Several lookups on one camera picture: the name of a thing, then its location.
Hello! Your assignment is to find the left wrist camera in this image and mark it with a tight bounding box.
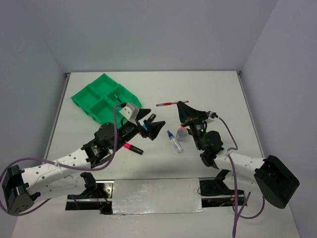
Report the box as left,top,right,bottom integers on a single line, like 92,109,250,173
119,103,139,121

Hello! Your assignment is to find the red gel pen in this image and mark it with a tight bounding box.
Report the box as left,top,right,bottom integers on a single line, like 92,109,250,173
156,100,189,107

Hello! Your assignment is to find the silver tape sheet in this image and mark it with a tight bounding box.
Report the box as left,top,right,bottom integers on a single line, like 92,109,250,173
112,178,204,215

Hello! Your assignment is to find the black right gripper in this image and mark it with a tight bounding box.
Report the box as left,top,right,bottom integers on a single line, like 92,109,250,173
177,101,210,150

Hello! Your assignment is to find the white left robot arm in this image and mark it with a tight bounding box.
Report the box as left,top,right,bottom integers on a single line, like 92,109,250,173
0,104,165,216

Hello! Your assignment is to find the black mounting rail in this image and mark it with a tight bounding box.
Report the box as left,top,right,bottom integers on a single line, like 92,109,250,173
65,178,234,215

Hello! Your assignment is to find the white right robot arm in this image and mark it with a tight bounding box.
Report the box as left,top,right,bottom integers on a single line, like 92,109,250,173
177,101,300,209

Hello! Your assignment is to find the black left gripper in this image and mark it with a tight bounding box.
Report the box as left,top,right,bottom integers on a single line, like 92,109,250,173
111,109,165,152

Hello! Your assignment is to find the clear spray bottle blue cap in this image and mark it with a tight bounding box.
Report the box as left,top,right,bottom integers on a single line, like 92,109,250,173
167,130,183,153

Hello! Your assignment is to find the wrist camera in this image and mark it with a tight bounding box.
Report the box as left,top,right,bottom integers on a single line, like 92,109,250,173
119,103,139,121
206,111,218,123

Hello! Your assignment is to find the green compartment tray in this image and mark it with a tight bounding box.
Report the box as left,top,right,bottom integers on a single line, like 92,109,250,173
71,74,142,124

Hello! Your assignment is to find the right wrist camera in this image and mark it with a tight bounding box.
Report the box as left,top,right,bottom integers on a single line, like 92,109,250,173
206,111,218,123

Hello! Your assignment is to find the pink highlighter marker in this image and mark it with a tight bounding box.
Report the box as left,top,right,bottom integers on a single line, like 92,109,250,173
124,143,144,155

